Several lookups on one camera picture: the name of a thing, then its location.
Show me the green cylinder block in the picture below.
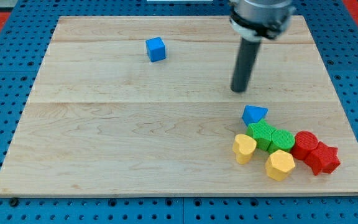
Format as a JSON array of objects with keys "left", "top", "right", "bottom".
[{"left": 267, "top": 129, "right": 295, "bottom": 154}]

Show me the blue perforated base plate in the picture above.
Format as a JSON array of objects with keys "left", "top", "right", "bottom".
[{"left": 0, "top": 0, "right": 358, "bottom": 223}]

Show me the red cylinder block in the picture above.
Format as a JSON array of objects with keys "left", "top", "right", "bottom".
[{"left": 291, "top": 131, "right": 318, "bottom": 161}]

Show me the light wooden board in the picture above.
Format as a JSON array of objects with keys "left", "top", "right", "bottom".
[{"left": 0, "top": 16, "right": 358, "bottom": 198}]

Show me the blue cube block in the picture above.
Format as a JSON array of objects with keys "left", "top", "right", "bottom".
[{"left": 145, "top": 37, "right": 166, "bottom": 62}]

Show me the green star block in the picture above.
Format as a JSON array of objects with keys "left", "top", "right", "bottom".
[{"left": 246, "top": 119, "right": 276, "bottom": 151}]

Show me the yellow heart block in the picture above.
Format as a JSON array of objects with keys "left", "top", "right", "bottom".
[{"left": 232, "top": 134, "right": 257, "bottom": 165}]

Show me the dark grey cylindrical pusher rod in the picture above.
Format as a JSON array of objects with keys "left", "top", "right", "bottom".
[{"left": 231, "top": 39, "right": 260, "bottom": 93}]

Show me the yellow hexagon block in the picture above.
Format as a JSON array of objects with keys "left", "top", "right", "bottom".
[{"left": 265, "top": 150, "right": 296, "bottom": 181}]

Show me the blue triangle block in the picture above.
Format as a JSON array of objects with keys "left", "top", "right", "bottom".
[{"left": 242, "top": 105, "right": 269, "bottom": 126}]

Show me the red star block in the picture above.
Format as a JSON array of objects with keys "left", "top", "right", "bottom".
[{"left": 304, "top": 142, "right": 341, "bottom": 175}]

